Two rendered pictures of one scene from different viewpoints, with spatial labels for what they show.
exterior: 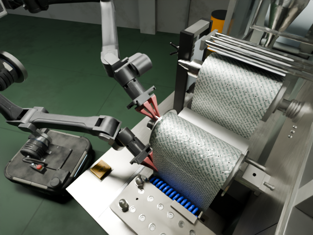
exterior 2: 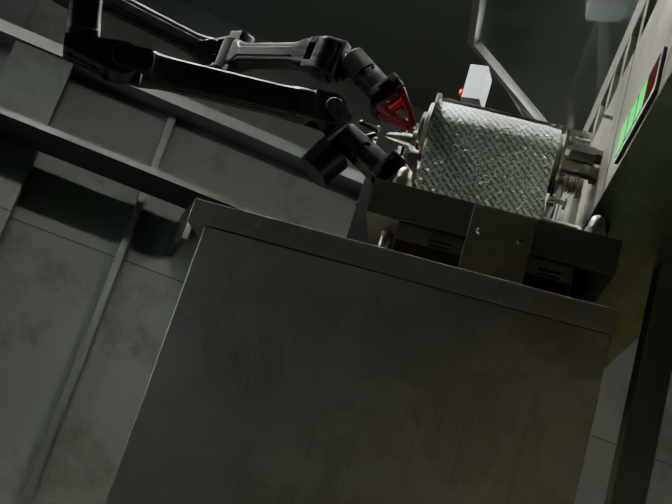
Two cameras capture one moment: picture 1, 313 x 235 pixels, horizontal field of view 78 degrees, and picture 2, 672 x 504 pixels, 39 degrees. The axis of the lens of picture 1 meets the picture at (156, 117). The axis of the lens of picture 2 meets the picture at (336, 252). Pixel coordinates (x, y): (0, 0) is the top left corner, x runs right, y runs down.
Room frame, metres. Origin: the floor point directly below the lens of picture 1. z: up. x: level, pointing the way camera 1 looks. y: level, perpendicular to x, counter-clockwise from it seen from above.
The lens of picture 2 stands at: (-1.01, 0.90, 0.47)
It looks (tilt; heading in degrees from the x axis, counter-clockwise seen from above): 16 degrees up; 330
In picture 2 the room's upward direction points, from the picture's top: 17 degrees clockwise
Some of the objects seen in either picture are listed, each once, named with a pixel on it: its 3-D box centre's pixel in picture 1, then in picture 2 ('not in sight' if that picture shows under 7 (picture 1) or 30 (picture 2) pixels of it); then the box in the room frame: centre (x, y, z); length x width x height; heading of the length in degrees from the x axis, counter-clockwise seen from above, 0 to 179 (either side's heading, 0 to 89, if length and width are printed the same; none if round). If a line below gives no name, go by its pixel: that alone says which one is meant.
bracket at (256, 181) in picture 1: (255, 177); (585, 154); (0.21, -0.25, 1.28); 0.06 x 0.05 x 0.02; 52
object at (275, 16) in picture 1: (261, 61); not in sight; (0.89, -0.55, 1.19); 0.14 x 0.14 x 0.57
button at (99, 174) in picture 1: (101, 169); not in sight; (0.42, 0.26, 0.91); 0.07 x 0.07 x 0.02; 52
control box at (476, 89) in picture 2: not in sight; (473, 87); (0.81, -0.39, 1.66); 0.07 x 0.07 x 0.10; 39
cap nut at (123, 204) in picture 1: (122, 203); (403, 179); (0.22, 0.12, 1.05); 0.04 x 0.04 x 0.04
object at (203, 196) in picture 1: (179, 181); (476, 200); (0.27, -0.08, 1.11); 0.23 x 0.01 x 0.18; 52
